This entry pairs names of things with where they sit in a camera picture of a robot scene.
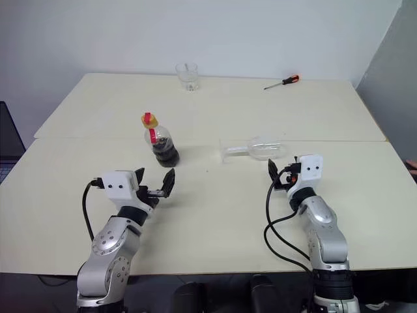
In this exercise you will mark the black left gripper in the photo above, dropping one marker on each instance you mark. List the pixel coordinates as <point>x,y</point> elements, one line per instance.
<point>148,195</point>

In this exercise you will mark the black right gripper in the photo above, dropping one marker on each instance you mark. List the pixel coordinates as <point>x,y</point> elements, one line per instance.
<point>285,182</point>

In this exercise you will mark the clear plastic bag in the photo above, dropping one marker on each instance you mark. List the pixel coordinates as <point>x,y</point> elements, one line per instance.
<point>264,149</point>

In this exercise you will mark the small plastic bottle dark liquid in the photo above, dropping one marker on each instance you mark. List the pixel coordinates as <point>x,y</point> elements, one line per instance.
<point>164,150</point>

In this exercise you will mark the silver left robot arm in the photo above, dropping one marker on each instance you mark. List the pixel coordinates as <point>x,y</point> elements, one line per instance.
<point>107,241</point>

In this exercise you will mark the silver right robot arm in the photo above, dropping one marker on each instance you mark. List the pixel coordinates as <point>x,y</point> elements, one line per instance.
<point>329,244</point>

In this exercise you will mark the person's hand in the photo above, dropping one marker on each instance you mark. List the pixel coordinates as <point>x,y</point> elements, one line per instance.
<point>413,165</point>

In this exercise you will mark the red and black screwdriver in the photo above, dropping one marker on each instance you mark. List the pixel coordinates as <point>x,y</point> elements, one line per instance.
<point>288,80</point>

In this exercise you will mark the clear glass tumbler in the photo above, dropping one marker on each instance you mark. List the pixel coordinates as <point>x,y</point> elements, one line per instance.
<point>187,78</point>

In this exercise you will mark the dark rounded shape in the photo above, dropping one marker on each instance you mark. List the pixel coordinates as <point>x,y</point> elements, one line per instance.
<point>265,293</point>

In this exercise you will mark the dark laptop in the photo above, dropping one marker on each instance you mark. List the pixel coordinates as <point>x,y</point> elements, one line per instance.
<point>9,143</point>

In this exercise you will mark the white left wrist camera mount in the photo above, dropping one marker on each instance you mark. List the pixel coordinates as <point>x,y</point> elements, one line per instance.
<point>119,182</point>

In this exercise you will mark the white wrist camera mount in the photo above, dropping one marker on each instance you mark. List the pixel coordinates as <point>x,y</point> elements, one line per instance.
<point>119,182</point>
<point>311,169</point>

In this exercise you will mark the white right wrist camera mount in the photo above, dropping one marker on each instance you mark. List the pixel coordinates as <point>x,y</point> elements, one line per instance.
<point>311,169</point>

